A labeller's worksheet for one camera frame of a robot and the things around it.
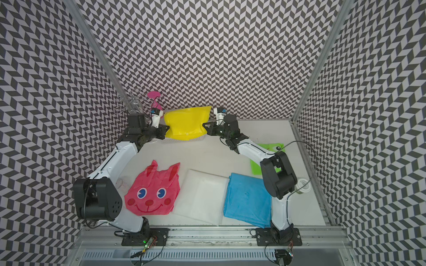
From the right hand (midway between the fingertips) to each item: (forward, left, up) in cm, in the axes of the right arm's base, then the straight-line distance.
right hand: (202, 126), depth 86 cm
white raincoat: (-30, 0, -20) cm, 36 cm away
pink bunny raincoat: (-27, +26, -20) cm, 42 cm away
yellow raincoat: (0, +8, +2) cm, 8 cm away
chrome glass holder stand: (+30, +53, -8) cm, 61 cm away
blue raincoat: (-31, -23, -21) cm, 44 cm away
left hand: (0, +18, 0) cm, 18 cm away
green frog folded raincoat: (-13, -29, -22) cm, 39 cm away
